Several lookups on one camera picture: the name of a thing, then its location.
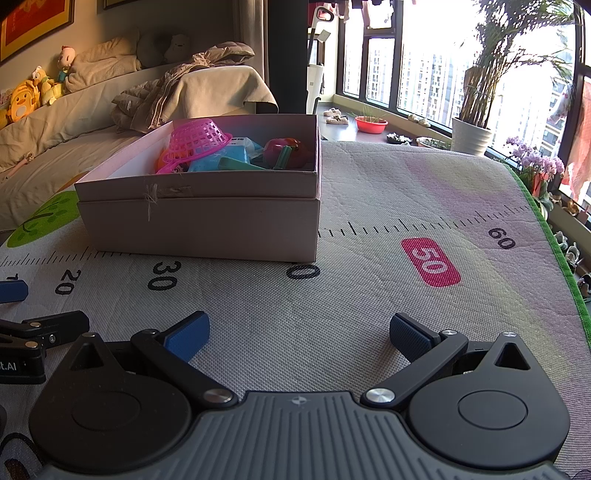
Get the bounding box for purple orchid pot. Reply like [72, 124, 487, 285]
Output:
[505, 137, 565, 212]

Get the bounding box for orange toy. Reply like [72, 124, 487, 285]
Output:
[155, 149, 174, 174]

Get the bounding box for pink round toy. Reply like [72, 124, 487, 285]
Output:
[263, 137, 314, 170]

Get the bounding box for brown crumpled blanket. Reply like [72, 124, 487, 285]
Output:
[110, 41, 256, 133]

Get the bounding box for red framed picture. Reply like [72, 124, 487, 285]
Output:
[1, 0, 74, 62]

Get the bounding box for red plastic basin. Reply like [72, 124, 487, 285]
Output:
[356, 116, 389, 135]

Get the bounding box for yellow plush toy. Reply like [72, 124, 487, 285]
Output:
[0, 66, 46, 129]

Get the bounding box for tall green palm plant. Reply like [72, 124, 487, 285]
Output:
[459, 1, 575, 129]

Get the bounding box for pink cardboard box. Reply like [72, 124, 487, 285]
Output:
[75, 114, 322, 263]

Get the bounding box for white standing appliance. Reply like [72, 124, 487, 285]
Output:
[307, 3, 335, 115]

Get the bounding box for beige sofa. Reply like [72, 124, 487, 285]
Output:
[1, 37, 279, 233]

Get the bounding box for blue paper packet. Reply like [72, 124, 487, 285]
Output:
[188, 137, 263, 172]

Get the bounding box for pink hanging clothes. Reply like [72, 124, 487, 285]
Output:
[549, 75, 590, 206]

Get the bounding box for white plant pot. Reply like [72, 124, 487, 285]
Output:
[451, 118, 493, 156]

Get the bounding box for pink plastic basket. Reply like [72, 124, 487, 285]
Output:
[165, 118, 232, 173]

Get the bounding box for printed ruler play mat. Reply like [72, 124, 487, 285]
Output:
[1, 142, 590, 476]

